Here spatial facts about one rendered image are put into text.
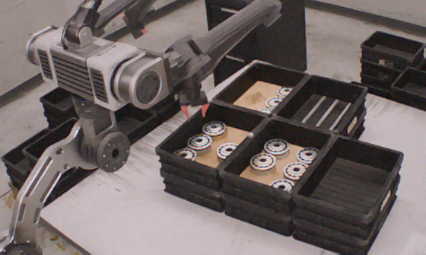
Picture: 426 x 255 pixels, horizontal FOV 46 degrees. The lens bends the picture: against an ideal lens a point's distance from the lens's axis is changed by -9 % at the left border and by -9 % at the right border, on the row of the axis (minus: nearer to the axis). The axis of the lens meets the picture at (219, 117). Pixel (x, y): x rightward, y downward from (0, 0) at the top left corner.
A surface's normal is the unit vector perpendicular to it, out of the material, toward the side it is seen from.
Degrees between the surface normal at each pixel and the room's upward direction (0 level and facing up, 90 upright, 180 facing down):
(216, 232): 0
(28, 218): 90
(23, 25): 90
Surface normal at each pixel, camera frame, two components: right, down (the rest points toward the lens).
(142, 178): -0.09, -0.83
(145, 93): 0.77, 0.29
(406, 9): -0.63, 0.47
